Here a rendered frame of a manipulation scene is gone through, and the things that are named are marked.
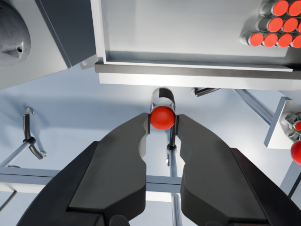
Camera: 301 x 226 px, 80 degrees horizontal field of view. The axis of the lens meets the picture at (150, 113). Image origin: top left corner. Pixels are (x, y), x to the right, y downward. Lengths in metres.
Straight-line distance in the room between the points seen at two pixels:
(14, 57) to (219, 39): 0.46
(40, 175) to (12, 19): 0.99
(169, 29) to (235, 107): 1.18
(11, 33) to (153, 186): 0.94
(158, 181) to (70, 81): 0.93
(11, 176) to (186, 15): 1.31
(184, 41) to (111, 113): 1.16
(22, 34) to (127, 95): 0.94
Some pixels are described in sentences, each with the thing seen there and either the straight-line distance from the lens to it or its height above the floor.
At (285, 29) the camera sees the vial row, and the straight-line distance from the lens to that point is 0.38.
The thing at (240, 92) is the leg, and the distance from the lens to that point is 1.04.
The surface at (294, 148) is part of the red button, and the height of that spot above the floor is 0.99.
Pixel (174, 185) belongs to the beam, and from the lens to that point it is 1.15.
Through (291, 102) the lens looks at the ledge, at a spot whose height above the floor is 0.88.
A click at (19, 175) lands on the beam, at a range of 1.42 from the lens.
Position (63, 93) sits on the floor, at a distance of 1.53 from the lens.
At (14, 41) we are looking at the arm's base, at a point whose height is 0.83.
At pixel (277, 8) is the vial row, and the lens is 0.37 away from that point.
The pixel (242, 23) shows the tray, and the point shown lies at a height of 0.88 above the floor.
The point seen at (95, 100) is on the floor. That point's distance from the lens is 1.45.
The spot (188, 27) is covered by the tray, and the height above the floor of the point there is 0.88.
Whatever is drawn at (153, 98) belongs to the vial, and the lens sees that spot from 0.16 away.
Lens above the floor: 1.25
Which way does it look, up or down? 62 degrees down
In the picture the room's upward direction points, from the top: 173 degrees counter-clockwise
